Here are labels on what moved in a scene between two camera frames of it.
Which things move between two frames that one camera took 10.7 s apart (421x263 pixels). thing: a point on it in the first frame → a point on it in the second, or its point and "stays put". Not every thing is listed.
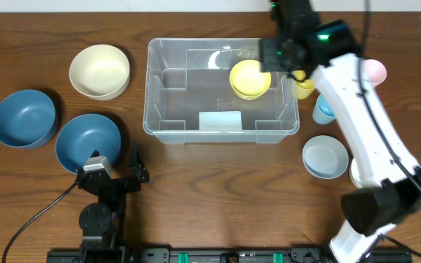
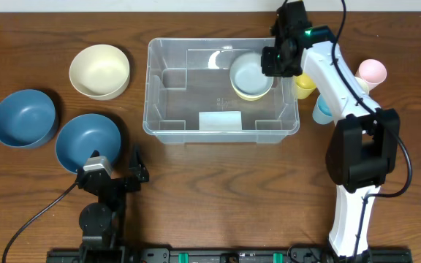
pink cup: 374,71 stays put
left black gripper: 115,183 stays put
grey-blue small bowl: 324,157 → 247,74
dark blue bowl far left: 25,118 stays put
